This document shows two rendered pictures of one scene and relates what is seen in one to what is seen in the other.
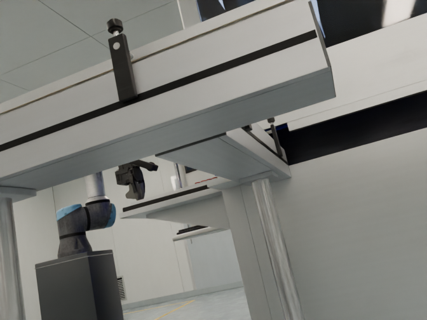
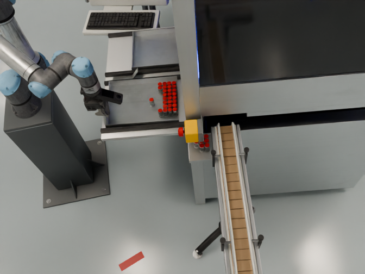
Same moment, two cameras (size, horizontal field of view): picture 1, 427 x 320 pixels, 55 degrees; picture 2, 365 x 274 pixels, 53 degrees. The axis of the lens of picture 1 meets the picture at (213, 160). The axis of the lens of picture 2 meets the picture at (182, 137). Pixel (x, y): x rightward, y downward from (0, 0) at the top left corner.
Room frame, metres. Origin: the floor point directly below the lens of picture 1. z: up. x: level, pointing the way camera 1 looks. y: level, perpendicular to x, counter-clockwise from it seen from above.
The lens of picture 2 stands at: (0.48, 0.21, 2.30)
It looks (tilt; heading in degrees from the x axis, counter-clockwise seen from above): 59 degrees down; 347
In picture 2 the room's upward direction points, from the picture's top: 8 degrees counter-clockwise
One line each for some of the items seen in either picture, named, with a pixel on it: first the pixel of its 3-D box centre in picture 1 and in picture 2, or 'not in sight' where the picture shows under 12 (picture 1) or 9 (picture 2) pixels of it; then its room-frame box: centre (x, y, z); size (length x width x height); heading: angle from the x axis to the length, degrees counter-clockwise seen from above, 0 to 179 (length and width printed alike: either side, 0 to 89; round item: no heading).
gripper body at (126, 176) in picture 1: (128, 169); (94, 96); (1.56, 0.33, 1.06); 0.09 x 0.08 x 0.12; 73
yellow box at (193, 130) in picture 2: not in sight; (193, 131); (1.26, -0.01, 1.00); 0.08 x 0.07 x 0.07; 73
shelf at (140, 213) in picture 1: (212, 203); (152, 78); (1.72, 0.04, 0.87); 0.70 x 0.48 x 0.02; 163
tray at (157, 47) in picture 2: not in sight; (164, 48); (1.86, -0.07, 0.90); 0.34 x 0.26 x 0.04; 73
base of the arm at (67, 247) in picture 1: (74, 245); (23, 100); (1.86, 0.71, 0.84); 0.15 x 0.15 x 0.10
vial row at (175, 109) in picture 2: not in sight; (174, 98); (1.52, -0.01, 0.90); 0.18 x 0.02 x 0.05; 163
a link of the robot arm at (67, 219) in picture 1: (72, 220); (13, 85); (1.87, 0.70, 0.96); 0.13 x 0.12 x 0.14; 125
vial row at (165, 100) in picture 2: not in sight; (165, 99); (1.54, 0.03, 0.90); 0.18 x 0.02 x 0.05; 163
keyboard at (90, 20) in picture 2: (212, 224); (120, 20); (2.27, 0.08, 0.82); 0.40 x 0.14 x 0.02; 66
